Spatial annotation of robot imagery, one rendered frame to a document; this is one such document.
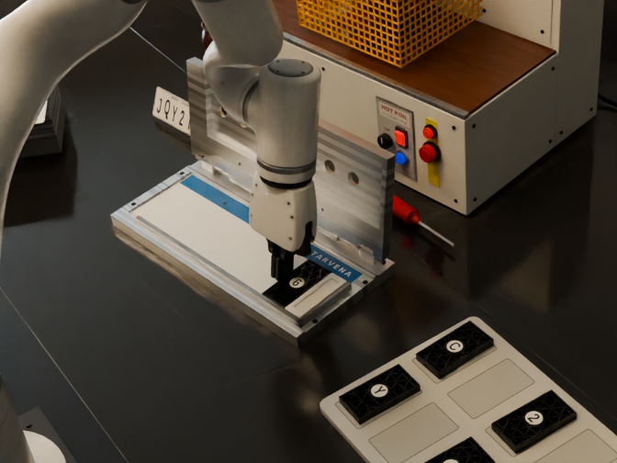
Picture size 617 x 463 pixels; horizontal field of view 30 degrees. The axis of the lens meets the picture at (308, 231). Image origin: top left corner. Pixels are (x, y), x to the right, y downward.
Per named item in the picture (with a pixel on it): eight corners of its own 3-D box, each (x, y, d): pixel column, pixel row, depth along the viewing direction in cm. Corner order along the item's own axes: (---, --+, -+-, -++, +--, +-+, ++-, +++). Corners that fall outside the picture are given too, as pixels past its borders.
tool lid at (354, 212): (185, 60, 186) (195, 56, 187) (191, 161, 197) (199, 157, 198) (387, 159, 160) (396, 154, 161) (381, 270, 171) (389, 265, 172)
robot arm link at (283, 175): (241, 151, 161) (241, 170, 163) (286, 175, 156) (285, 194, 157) (286, 133, 166) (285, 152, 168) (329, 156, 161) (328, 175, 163)
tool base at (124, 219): (113, 225, 190) (107, 208, 187) (207, 164, 200) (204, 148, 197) (297, 348, 163) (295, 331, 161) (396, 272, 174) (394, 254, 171)
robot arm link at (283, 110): (240, 150, 161) (286, 174, 156) (241, 62, 154) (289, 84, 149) (283, 132, 166) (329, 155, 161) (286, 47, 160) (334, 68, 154)
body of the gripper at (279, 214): (241, 162, 163) (241, 230, 169) (292, 189, 157) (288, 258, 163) (280, 146, 167) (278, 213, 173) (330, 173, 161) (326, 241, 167)
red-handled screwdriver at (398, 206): (371, 204, 187) (370, 191, 185) (384, 197, 188) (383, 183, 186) (447, 257, 175) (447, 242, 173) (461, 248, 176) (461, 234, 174)
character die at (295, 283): (262, 299, 169) (261, 293, 168) (309, 264, 174) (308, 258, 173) (285, 313, 166) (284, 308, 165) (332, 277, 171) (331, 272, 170)
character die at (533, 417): (491, 429, 148) (491, 423, 147) (551, 395, 151) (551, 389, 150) (515, 454, 144) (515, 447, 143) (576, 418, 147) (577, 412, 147)
